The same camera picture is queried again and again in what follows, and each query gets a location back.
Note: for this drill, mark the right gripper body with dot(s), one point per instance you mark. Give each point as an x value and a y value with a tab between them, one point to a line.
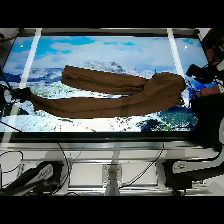
198	73

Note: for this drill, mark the brown pants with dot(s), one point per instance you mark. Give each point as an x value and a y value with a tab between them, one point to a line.
133	96

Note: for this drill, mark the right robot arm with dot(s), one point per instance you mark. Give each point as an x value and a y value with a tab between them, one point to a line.
206	116

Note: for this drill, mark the heap of clothes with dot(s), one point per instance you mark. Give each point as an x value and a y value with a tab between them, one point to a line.
215	43

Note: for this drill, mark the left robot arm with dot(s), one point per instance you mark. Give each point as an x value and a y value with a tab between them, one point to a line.
30	176

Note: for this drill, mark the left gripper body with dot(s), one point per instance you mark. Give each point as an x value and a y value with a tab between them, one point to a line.
22	94

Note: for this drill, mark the silver frame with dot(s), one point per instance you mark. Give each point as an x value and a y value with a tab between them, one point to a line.
113	156

